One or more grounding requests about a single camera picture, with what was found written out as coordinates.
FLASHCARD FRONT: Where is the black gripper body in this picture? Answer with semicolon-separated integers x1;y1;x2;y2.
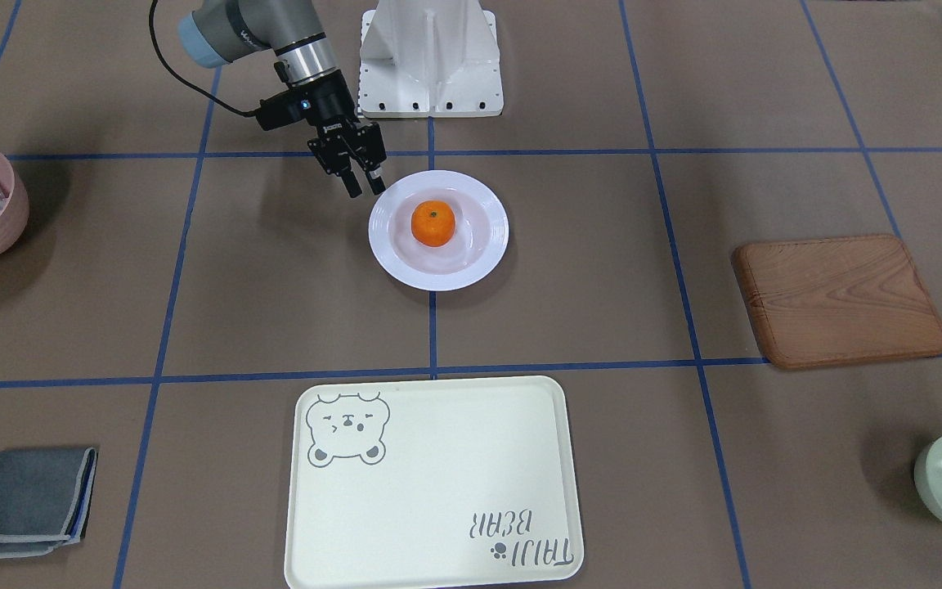
291;70;388;174

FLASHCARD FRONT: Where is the orange fruit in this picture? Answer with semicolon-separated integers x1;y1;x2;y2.
409;199;456;249

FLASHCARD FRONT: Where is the white round plate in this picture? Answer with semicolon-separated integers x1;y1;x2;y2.
369;170;509;291

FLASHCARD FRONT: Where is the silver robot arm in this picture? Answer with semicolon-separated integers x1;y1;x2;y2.
178;1;388;197

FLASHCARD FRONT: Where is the cream bear tray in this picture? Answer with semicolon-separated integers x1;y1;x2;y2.
283;375;585;588

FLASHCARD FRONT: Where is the folded grey cloth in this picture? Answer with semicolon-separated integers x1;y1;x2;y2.
0;447;100;560

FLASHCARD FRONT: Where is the brown wooden cutting board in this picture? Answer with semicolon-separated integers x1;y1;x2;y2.
730;234;942;370

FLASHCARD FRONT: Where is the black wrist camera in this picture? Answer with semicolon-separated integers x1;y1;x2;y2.
253;88;312;131

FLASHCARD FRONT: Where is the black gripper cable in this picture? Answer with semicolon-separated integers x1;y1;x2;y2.
149;0;263;119

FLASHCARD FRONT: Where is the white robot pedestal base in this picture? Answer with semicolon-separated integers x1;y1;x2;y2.
357;1;505;119

